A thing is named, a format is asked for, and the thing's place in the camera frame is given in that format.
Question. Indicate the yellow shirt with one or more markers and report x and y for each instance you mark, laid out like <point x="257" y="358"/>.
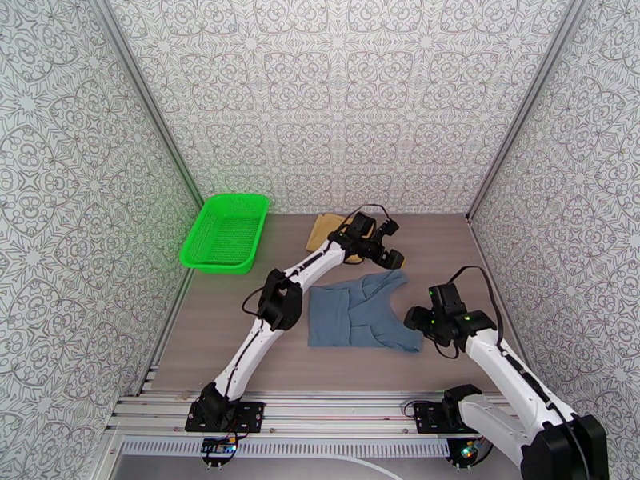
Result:
<point x="322" y="231"/>

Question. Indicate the blue-grey shirt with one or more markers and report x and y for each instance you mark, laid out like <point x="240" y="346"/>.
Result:
<point x="340" y="318"/>

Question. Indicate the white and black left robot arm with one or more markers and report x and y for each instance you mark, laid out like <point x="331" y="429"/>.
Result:
<point x="250" y="343"/>

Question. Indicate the green plastic basket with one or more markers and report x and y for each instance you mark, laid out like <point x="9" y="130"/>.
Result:
<point x="220" y="233"/>

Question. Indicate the slotted white vent strip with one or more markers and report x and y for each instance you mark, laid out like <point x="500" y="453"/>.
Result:
<point x="325" y="447"/>

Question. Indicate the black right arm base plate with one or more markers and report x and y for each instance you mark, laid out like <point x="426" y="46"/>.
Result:
<point x="427" y="418"/>

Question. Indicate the aluminium rail frame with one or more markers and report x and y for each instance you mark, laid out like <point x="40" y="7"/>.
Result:
<point x="340" y="411"/>

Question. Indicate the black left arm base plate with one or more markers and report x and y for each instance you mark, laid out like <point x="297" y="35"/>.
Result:
<point x="250" y="416"/>

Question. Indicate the aluminium corner post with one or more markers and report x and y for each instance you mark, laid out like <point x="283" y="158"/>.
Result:
<point x="525" y="103"/>
<point x="145" y="98"/>

